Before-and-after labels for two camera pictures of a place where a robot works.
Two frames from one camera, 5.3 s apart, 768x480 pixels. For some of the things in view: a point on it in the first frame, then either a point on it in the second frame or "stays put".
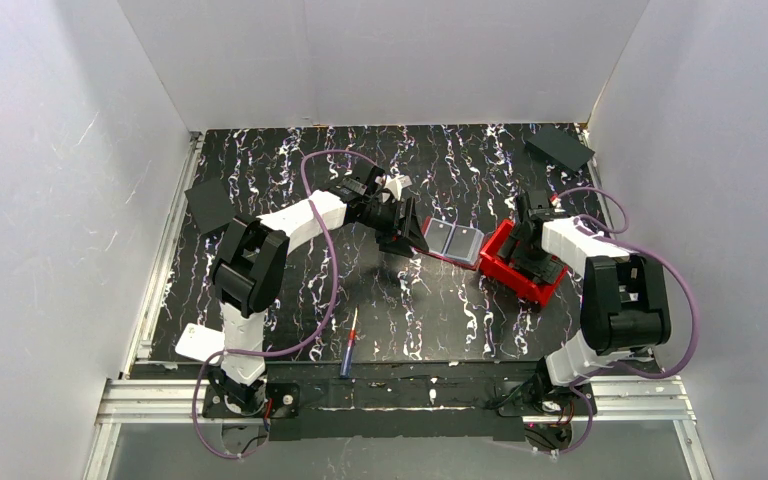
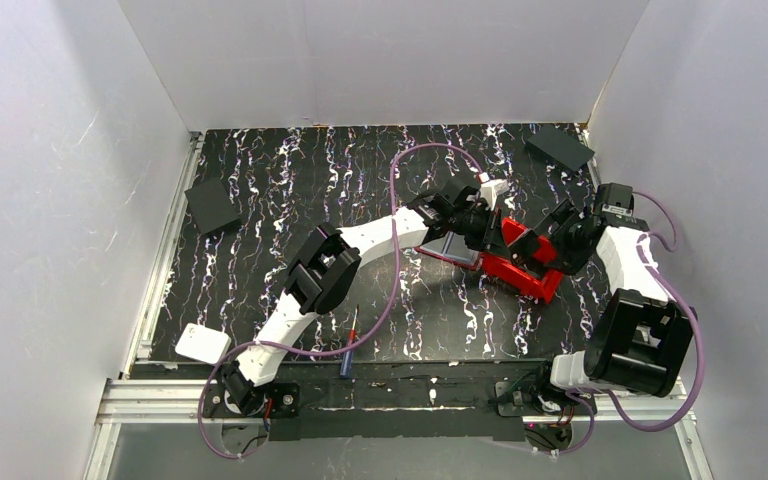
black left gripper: x=399 y=224 → x=492 y=234
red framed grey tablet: x=458 y=244 stays put
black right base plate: x=530 y=398 stays put
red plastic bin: x=511 y=274 stays put
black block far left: x=209 y=204 stays put
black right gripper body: x=537 y=263 → x=537 y=240
